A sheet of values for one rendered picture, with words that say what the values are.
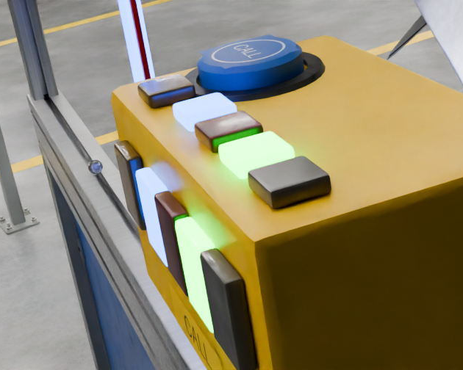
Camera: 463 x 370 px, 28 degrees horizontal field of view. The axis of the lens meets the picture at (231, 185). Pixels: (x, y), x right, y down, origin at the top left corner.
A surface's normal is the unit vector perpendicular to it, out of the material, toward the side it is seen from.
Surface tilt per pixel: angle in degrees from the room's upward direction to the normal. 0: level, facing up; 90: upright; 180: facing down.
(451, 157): 0
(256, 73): 90
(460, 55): 55
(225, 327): 90
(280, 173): 0
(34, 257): 0
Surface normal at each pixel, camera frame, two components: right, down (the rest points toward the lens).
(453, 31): -0.55, -0.18
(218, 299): -0.93, 0.27
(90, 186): -0.14, -0.90
